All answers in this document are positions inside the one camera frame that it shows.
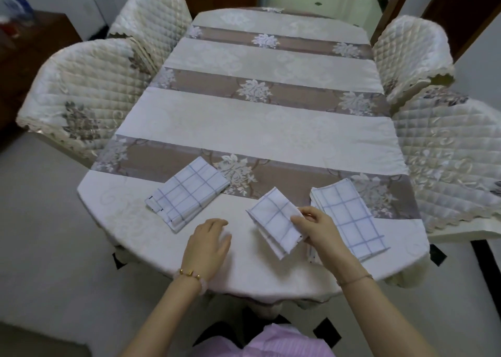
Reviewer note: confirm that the person's right hand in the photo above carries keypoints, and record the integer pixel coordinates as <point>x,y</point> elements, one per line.
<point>327,239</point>

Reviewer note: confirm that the person's left hand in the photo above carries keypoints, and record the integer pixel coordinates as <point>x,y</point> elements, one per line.
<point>205,251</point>

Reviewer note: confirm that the person's right thumb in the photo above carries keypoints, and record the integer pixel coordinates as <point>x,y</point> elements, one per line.
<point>299,223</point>

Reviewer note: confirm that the person's left thumb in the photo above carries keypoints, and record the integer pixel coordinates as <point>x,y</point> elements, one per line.
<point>226,245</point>

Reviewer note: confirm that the small white checked cloth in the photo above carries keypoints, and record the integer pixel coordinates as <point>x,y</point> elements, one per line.
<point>274,219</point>

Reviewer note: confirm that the person's right forearm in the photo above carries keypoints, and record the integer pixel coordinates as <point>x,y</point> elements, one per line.
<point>385,321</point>

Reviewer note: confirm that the person's left forearm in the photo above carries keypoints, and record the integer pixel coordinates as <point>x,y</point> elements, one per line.
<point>164,321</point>

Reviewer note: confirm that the stack of white checked cloths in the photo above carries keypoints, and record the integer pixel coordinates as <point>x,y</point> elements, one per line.
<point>352,215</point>

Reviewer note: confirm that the striped floral beige tablecloth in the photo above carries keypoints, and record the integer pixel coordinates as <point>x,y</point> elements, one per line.
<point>250,133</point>

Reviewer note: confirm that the pink striped garment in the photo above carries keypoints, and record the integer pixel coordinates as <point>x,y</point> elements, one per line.
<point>266,343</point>

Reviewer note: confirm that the large quilted cream chair cover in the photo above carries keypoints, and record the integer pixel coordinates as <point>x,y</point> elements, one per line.
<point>90,94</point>
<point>446,153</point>

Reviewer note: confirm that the small quilted cream chair cover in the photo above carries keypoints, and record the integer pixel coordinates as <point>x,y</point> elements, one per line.
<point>411,51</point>
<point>152,20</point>

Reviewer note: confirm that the dark wooden cabinet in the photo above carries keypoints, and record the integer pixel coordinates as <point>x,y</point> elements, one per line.
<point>31,67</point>

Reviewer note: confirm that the clear blue plastic bottle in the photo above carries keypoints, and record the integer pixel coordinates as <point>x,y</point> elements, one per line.
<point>13,2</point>

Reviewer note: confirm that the brown wooden door frame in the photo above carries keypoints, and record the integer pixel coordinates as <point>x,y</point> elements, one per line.
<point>395,4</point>

